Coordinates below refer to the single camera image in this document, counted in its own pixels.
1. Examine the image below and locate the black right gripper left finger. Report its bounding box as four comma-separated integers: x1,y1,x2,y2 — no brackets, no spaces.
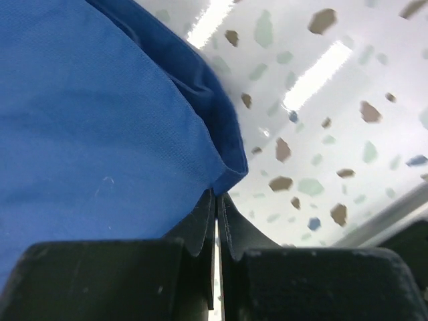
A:
1,191,216,320

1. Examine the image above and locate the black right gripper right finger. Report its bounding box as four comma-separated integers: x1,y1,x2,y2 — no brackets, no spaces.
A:
216,195,427,320

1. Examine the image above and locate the blue surgical drape cloth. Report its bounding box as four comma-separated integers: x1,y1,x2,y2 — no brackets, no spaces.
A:
1,1,248,283

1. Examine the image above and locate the aluminium mounting rail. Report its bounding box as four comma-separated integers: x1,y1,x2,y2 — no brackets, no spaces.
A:
333,181,427,247

